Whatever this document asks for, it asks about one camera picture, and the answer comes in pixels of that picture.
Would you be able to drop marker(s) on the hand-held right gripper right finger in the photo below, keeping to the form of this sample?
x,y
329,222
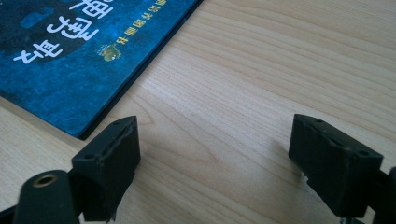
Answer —
x,y
336,171

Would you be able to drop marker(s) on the blue picture book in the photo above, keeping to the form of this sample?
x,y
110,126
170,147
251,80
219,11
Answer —
x,y
62,77

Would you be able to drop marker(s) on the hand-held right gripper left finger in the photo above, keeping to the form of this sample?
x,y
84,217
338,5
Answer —
x,y
106,174

